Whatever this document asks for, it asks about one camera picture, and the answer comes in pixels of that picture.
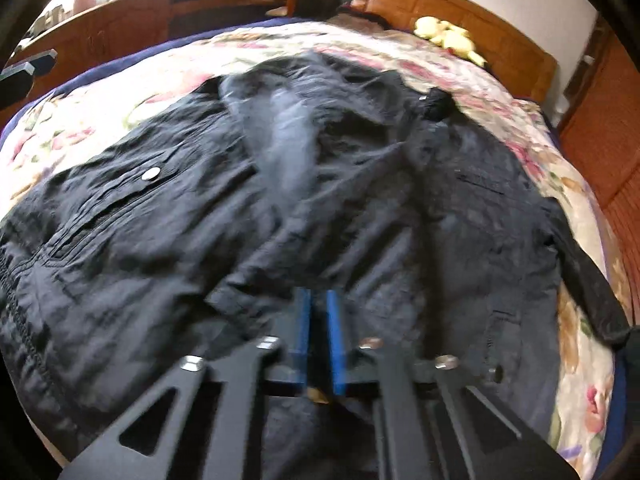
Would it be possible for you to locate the wooden headboard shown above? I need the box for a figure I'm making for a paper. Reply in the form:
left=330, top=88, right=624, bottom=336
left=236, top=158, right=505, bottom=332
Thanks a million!
left=352, top=0, right=558, bottom=103

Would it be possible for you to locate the louvered wooden wardrobe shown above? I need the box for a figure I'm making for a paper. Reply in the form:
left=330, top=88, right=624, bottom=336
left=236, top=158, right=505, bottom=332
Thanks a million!
left=559, top=16, right=639, bottom=320

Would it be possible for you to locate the wooden desk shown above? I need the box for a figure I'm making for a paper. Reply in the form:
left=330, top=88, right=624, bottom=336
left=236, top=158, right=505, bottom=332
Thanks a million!
left=1, top=0, right=286, bottom=125

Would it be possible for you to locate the yellow plush toy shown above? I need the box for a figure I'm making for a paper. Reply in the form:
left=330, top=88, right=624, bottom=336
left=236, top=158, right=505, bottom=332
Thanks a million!
left=413, top=16, right=487, bottom=68

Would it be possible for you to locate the floral bed quilt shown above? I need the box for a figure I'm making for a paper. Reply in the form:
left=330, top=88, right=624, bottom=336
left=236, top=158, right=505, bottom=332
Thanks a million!
left=0, top=13, right=633, bottom=480

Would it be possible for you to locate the black jacket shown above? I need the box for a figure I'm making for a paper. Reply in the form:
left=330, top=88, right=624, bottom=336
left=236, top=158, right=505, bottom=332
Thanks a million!
left=0, top=52, right=633, bottom=480

